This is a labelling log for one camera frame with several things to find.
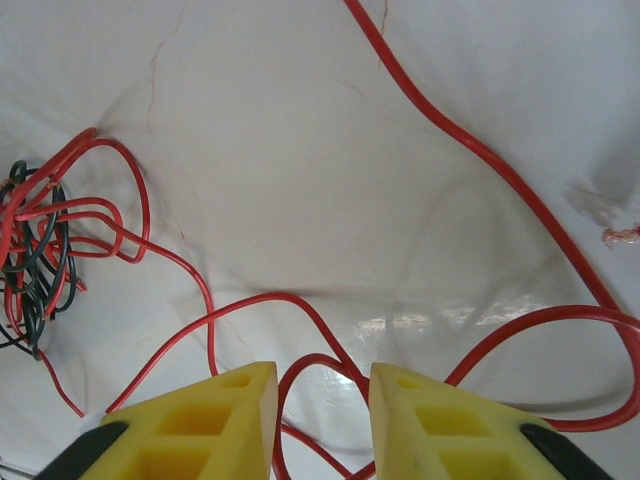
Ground loose copper wire strands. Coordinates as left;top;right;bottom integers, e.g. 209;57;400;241
598;225;640;250

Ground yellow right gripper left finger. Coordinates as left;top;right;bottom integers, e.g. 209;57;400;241
42;360;279;480

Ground tangle of red and black wires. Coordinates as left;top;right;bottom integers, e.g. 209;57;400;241
0;127;151;419

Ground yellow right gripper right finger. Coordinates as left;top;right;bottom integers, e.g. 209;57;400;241
368;362;614;480

